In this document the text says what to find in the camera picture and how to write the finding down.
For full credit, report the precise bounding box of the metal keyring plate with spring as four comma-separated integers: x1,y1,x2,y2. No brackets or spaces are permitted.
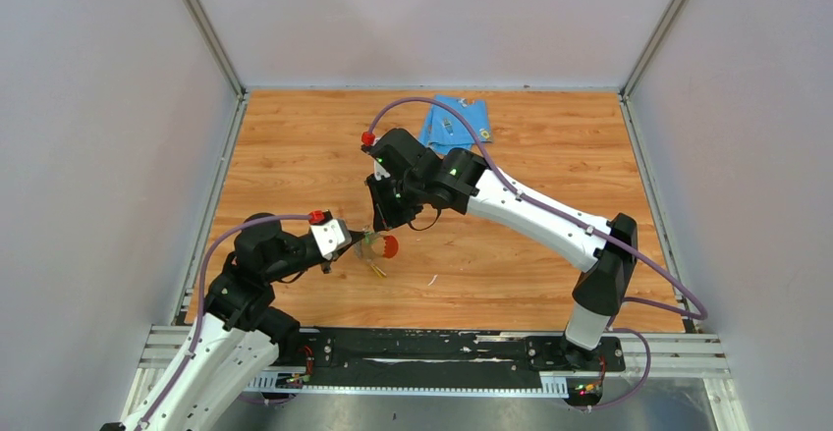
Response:
353,227,400,277

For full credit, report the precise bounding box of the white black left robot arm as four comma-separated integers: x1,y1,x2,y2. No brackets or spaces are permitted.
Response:
101,210,365,430

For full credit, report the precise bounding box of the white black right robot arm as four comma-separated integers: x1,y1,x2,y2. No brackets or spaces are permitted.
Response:
361,128,639,370

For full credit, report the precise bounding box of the blue folded cloth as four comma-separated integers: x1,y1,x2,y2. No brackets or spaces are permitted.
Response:
417,94,493,155

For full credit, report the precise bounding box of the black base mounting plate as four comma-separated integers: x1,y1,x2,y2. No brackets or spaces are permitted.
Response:
272,327,626,390

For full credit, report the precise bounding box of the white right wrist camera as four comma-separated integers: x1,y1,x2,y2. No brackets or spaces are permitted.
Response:
372,156,390,181

